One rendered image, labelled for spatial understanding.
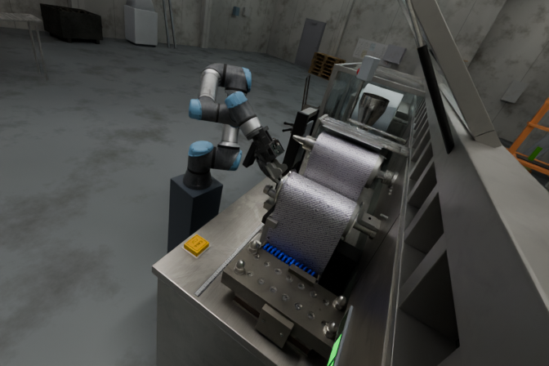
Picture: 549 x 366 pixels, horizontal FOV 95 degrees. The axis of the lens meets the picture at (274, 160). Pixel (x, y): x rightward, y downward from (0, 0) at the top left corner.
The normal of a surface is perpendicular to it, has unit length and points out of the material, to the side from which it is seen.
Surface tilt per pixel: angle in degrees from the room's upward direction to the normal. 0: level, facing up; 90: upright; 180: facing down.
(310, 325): 0
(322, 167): 92
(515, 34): 90
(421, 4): 90
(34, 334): 0
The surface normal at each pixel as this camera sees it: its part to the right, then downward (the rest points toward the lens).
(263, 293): 0.23, -0.85
